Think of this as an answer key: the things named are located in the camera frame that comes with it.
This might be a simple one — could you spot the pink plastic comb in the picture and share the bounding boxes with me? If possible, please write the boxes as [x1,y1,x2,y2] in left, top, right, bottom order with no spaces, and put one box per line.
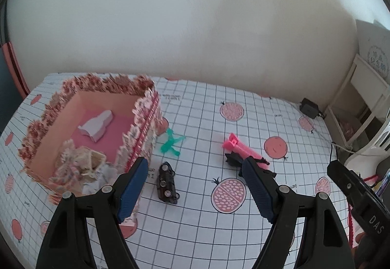
[222,133,270,169]

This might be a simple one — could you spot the white shelf stand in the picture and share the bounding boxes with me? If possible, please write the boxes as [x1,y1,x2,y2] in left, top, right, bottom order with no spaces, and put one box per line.
[323,54,390,150]

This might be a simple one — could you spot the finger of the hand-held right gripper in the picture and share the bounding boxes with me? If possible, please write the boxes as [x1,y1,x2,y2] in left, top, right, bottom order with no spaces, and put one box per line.
[327,160,366,205]

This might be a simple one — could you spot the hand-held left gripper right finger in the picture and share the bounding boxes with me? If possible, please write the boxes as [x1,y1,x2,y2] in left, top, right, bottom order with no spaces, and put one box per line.
[242,157,355,269]

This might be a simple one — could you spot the white bottle-shaped foam block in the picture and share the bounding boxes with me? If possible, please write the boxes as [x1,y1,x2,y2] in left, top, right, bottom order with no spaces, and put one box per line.
[78,110,114,143]

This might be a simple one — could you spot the white curved furniture piece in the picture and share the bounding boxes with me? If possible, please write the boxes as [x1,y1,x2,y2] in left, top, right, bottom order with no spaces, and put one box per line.
[344,121,390,172]

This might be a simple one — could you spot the black toy car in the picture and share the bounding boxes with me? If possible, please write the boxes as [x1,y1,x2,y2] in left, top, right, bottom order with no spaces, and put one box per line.
[156,162,180,205]

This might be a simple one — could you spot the black power adapter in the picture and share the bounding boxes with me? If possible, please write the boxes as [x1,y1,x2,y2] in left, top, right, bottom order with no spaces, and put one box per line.
[300,98,320,119]

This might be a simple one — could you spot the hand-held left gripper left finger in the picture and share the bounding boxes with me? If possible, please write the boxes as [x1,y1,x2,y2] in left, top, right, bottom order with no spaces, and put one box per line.
[37,157,149,269]

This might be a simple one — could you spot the floral paper storage box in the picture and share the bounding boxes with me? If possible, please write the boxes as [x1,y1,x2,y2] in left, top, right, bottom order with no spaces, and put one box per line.
[18,73,162,205]

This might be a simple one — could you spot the black plastic figure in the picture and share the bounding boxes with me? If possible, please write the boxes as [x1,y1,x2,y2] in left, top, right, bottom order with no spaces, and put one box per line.
[224,151,278,178]

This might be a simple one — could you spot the grid pomegranate tablecloth desktop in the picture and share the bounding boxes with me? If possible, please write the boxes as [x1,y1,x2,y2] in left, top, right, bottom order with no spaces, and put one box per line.
[0,73,357,269]

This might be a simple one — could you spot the white printed box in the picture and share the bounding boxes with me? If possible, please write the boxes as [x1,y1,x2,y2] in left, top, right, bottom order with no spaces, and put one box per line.
[356,18,390,87]

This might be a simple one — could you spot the dark cabinet panel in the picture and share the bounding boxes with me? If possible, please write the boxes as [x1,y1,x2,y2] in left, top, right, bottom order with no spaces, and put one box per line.
[0,50,19,135]

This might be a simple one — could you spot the green plastic toy figure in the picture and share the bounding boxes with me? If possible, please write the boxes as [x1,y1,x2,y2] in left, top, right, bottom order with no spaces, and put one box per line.
[160,129,187,157]

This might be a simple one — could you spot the pink frame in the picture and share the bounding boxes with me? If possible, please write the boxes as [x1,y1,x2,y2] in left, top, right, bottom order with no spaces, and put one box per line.
[0,41,31,96]

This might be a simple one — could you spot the bag of cotton swabs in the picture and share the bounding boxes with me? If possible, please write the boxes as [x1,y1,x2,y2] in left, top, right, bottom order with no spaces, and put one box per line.
[55,147,107,193]

